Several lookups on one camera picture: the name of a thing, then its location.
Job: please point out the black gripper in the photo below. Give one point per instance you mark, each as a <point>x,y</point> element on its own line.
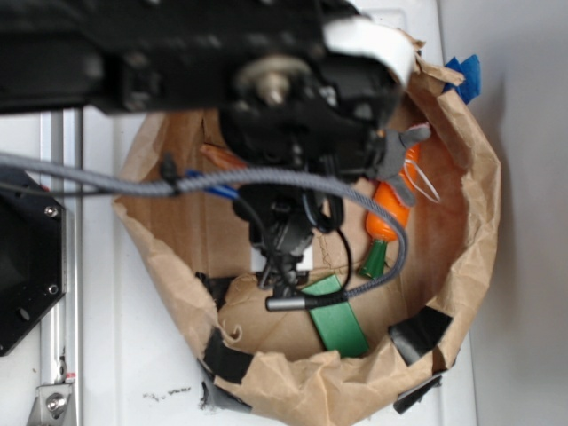
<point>316,84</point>

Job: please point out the orange spiral sea shell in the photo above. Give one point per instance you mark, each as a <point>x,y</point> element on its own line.
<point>222,157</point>

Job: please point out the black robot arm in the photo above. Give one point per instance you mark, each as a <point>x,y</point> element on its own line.
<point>118,56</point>

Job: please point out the grey plush mouse toy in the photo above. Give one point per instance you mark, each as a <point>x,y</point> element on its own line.
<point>386,166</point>

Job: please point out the blue tape piece right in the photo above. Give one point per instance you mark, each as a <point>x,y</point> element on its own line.
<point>471,87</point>

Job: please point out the crumpled brown paper bin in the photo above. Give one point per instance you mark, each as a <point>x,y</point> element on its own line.
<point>197,254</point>

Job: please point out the green rectangular block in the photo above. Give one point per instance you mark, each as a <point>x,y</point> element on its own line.
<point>339,330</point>

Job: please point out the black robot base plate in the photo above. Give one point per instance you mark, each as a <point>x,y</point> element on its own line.
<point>32,246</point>

